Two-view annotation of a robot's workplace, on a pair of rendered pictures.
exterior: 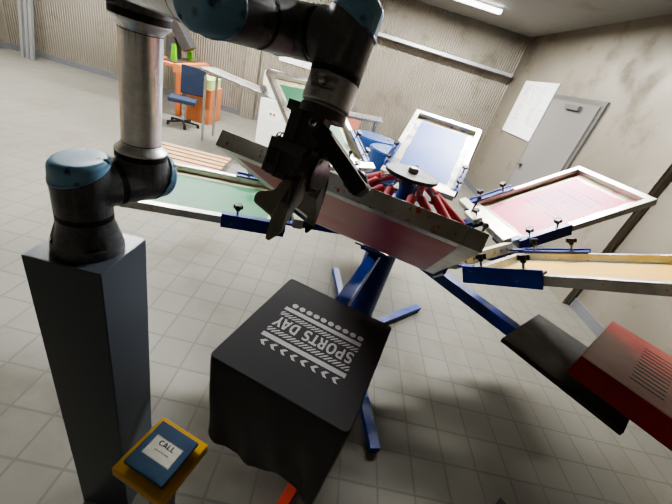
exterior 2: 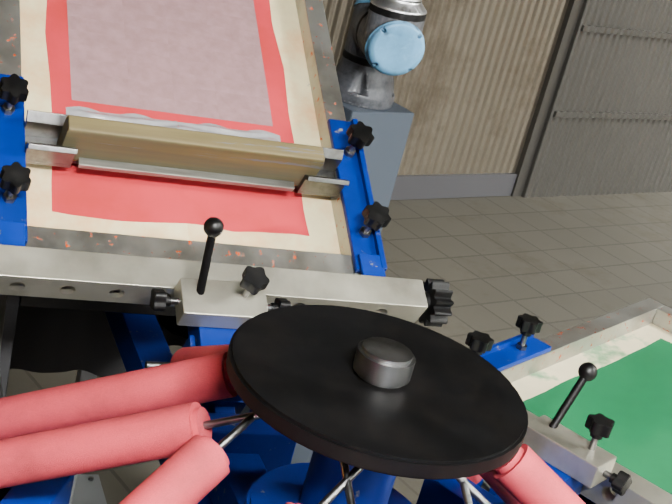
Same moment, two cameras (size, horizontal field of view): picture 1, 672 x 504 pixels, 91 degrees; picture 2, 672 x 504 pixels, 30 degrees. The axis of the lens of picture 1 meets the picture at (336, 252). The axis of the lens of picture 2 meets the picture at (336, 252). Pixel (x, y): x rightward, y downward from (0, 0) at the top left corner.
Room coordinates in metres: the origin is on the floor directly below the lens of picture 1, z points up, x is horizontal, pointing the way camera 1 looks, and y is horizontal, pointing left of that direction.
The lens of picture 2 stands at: (2.73, -1.06, 1.88)
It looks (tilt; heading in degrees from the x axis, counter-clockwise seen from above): 21 degrees down; 141
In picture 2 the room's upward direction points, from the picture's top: 15 degrees clockwise
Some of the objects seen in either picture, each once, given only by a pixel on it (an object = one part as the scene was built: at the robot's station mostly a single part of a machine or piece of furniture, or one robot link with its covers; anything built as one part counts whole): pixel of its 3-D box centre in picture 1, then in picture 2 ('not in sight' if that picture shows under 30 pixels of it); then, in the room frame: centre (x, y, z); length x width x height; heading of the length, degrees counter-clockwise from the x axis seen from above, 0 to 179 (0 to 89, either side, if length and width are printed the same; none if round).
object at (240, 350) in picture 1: (313, 338); not in sight; (0.81, -0.01, 0.95); 0.48 x 0.44 x 0.01; 166
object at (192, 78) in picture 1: (183, 96); not in sight; (5.92, 3.36, 0.49); 0.57 x 0.54 x 0.98; 2
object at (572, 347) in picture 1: (479, 302); not in sight; (1.43, -0.76, 0.91); 1.34 x 0.41 x 0.08; 46
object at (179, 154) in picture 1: (186, 159); not in sight; (4.27, 2.36, 0.05); 1.07 x 0.73 x 0.10; 98
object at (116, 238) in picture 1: (87, 228); (364, 76); (0.63, 0.59, 1.25); 0.15 x 0.15 x 0.10
